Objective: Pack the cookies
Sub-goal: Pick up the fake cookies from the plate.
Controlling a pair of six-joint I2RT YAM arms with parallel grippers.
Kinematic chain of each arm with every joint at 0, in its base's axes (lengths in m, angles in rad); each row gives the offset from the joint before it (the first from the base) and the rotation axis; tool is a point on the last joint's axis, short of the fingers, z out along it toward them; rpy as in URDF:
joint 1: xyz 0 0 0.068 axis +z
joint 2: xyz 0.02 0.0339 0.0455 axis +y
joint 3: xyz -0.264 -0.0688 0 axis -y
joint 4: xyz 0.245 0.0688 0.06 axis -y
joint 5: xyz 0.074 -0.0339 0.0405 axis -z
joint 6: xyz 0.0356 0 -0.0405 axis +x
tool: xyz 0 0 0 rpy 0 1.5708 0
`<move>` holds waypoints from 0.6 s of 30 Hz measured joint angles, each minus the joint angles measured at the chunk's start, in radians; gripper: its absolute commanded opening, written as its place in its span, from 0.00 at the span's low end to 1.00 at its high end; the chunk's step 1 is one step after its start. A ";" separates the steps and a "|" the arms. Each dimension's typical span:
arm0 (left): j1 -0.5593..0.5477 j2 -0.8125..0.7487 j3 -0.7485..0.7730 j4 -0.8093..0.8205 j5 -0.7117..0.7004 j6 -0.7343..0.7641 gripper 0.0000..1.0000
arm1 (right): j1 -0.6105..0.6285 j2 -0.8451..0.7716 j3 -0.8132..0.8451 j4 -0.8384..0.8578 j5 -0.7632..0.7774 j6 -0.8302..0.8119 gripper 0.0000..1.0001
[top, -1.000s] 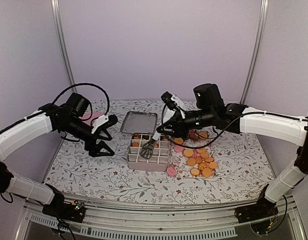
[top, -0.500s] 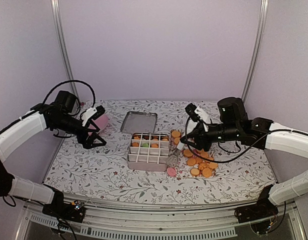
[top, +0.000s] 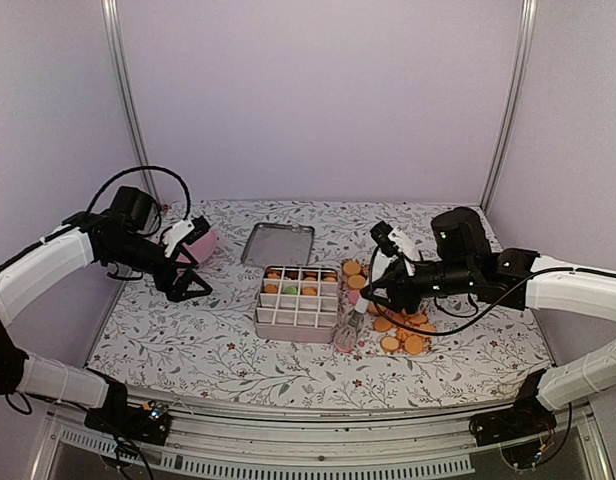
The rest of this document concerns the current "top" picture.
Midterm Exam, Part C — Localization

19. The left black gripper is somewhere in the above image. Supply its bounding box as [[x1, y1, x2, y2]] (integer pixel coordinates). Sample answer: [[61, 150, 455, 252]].
[[106, 231, 213, 301]]

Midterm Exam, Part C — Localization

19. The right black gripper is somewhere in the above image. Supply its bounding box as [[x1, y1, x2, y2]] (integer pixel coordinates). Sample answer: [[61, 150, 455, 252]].
[[360, 256, 476, 315]]

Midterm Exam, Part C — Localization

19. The metal tongs white handle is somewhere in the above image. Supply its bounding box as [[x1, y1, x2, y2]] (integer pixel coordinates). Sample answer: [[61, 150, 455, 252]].
[[333, 296, 367, 350]]

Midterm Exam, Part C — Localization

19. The pink round cookie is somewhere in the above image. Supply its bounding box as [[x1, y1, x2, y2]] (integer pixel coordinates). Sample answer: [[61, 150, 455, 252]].
[[333, 342, 352, 353]]

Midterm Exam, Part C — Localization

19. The metal divided cookie tin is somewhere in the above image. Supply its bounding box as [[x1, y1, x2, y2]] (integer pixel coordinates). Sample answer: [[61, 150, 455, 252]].
[[254, 265, 339, 344]]

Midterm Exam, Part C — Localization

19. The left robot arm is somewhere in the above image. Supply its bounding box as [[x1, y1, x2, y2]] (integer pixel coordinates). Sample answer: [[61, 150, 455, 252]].
[[0, 186, 212, 434]]

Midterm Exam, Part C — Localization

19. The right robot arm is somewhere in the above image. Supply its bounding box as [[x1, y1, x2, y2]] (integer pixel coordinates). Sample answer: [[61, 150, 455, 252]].
[[360, 207, 616, 436]]

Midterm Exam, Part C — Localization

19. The pink plate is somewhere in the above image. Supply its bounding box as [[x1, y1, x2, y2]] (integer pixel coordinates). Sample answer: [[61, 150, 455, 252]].
[[180, 230, 218, 266]]

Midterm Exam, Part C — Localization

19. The floral cookie tray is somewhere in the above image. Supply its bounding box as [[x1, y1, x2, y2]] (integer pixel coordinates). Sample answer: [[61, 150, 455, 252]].
[[337, 260, 437, 357]]

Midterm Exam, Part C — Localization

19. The floral tablecloth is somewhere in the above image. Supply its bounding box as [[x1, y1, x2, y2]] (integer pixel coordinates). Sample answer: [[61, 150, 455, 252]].
[[89, 200, 551, 410]]

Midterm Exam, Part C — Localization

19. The metal tin lid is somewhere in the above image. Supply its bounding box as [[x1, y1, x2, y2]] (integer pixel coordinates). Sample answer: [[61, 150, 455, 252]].
[[240, 222, 315, 268]]

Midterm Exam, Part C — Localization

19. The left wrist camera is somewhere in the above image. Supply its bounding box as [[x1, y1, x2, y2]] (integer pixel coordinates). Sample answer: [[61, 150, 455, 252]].
[[159, 216, 211, 259]]

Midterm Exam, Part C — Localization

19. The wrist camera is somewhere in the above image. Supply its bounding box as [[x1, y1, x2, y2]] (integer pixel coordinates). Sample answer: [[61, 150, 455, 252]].
[[159, 216, 211, 259], [370, 221, 418, 278]]

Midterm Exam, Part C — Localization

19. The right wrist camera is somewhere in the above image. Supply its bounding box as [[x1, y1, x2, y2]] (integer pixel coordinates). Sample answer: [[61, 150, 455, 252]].
[[370, 221, 418, 278]]

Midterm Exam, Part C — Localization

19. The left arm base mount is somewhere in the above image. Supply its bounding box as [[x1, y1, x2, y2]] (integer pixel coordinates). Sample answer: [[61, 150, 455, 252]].
[[84, 397, 172, 446]]

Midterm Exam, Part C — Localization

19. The front aluminium rail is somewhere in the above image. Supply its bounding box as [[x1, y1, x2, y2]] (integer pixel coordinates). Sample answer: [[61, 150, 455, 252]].
[[31, 388, 616, 479]]

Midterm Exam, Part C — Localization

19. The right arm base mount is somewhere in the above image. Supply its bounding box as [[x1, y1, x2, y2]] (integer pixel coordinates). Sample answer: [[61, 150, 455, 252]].
[[468, 401, 557, 470]]

